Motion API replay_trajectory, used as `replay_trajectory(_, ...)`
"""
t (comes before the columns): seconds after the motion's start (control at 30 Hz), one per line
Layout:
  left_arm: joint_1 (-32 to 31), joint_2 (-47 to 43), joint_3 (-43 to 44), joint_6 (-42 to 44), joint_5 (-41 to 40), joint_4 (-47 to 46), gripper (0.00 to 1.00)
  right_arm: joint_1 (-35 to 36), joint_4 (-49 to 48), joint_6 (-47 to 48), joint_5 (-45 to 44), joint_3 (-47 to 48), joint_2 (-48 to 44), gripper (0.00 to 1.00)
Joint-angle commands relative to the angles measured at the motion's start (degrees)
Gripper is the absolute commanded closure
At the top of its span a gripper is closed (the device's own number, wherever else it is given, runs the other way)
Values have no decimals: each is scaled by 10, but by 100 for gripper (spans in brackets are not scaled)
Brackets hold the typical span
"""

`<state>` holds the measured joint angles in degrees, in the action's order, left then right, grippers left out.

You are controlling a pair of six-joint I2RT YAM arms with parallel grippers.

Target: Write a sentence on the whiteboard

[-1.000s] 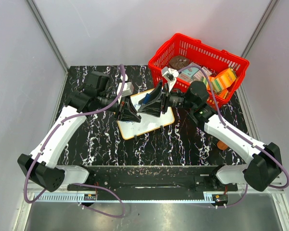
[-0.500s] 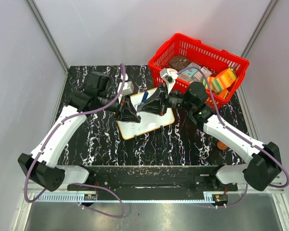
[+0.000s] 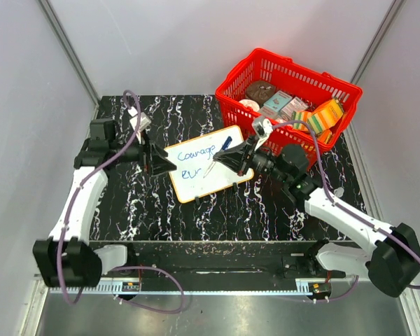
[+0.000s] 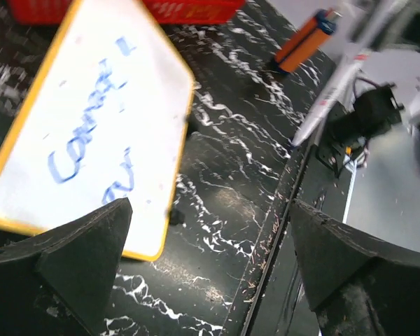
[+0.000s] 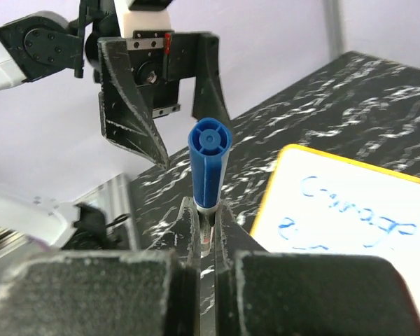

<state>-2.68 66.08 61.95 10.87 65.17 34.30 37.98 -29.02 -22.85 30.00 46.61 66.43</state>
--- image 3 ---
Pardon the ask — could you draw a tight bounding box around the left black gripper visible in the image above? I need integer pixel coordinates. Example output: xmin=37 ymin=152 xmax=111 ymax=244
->
xmin=111 ymin=129 xmax=177 ymax=176

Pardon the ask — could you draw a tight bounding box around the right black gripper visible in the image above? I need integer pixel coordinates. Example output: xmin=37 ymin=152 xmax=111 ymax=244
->
xmin=214 ymin=134 xmax=291 ymax=184

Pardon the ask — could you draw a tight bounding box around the blue capped whiteboard marker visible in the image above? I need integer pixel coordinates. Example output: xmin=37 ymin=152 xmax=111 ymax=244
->
xmin=202 ymin=136 xmax=232 ymax=179

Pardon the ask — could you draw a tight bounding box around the yellow framed whiteboard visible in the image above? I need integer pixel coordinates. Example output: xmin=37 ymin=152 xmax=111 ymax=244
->
xmin=165 ymin=125 xmax=254 ymax=204

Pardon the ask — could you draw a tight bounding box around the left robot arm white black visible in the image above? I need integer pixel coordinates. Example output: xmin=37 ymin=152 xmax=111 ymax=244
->
xmin=32 ymin=115 xmax=176 ymax=288

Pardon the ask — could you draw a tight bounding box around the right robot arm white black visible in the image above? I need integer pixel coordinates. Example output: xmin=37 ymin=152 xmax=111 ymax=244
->
xmin=213 ymin=136 xmax=420 ymax=298

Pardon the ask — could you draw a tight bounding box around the brown chocolate muffin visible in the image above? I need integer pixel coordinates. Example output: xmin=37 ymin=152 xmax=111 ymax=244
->
xmin=245 ymin=80 xmax=276 ymax=104

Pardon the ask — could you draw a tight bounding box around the teal small carton box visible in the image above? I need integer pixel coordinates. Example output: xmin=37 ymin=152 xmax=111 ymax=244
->
xmin=263 ymin=90 xmax=293 ymax=112

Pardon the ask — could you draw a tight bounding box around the pink white carton box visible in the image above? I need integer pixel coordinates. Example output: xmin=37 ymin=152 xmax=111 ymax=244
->
xmin=279 ymin=97 xmax=309 ymax=120

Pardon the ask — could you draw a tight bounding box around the yellow green sponge pack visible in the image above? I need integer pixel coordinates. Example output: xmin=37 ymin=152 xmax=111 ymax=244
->
xmin=291 ymin=111 xmax=326 ymax=134

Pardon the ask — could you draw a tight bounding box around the red plastic shopping basket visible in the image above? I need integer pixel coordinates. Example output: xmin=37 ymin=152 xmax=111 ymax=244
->
xmin=216 ymin=48 xmax=363 ymax=165

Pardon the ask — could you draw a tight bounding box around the orange sponge pack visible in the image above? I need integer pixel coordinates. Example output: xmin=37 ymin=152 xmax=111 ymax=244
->
xmin=311 ymin=98 xmax=344 ymax=128

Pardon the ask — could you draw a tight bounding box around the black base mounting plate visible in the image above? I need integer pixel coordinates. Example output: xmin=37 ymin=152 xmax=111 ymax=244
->
xmin=90 ymin=241 xmax=345 ymax=279

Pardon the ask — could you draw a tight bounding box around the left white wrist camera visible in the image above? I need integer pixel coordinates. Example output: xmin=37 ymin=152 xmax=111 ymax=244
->
xmin=127 ymin=107 xmax=151 ymax=134

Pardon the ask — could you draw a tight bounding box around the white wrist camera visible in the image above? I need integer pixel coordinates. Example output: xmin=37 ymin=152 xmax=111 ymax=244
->
xmin=251 ymin=115 xmax=273 ymax=152
xmin=127 ymin=107 xmax=151 ymax=134

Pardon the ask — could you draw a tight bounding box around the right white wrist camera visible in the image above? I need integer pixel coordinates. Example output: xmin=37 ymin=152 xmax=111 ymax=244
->
xmin=251 ymin=115 xmax=273 ymax=152

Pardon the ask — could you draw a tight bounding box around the aluminium frame rail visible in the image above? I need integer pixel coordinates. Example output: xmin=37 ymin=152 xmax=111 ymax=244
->
xmin=33 ymin=251 xmax=414 ymax=298

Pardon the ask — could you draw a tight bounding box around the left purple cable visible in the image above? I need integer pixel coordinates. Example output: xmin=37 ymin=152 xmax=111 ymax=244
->
xmin=55 ymin=90 xmax=187 ymax=314

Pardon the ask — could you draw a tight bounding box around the purple cable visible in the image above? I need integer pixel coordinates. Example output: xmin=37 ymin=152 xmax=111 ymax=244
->
xmin=271 ymin=120 xmax=420 ymax=304
xmin=55 ymin=90 xmax=187 ymax=314

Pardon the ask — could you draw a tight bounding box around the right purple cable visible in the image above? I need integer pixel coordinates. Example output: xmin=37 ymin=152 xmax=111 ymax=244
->
xmin=271 ymin=120 xmax=420 ymax=304

